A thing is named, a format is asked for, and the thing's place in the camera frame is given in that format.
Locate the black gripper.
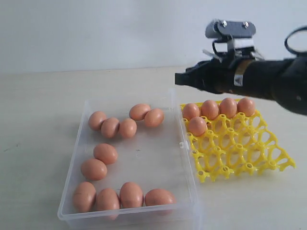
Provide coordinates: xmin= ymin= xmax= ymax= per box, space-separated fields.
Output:
xmin=175 ymin=59 xmax=244 ymax=94

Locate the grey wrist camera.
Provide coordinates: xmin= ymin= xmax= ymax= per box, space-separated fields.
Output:
xmin=205 ymin=19 xmax=256 ymax=39

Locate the clear plastic container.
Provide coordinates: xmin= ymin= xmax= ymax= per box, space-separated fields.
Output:
xmin=58 ymin=89 xmax=202 ymax=230

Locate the yellow plastic egg tray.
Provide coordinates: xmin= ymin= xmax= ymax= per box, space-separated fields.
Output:
xmin=183 ymin=102 xmax=295 ymax=183

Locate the brown egg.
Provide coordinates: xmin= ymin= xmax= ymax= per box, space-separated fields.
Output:
xmin=201 ymin=100 xmax=219 ymax=120
xmin=144 ymin=188 xmax=177 ymax=206
xmin=219 ymin=98 xmax=237 ymax=118
xmin=72 ymin=182 xmax=96 ymax=213
xmin=237 ymin=97 xmax=256 ymax=116
xmin=88 ymin=111 xmax=106 ymax=131
xmin=188 ymin=117 xmax=207 ymax=137
xmin=119 ymin=118 xmax=137 ymax=138
xmin=182 ymin=103 xmax=201 ymax=120
xmin=81 ymin=158 xmax=107 ymax=181
xmin=96 ymin=188 xmax=120 ymax=211
xmin=93 ymin=143 xmax=118 ymax=165
xmin=144 ymin=108 xmax=164 ymax=127
xmin=101 ymin=117 xmax=119 ymax=138
xmin=119 ymin=182 xmax=144 ymax=208
xmin=129 ymin=103 xmax=151 ymax=121

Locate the black cable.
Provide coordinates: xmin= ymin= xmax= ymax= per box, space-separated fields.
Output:
xmin=284 ymin=26 xmax=307 ymax=57

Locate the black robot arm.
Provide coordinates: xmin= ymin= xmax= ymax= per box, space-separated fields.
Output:
xmin=175 ymin=56 xmax=307 ymax=115

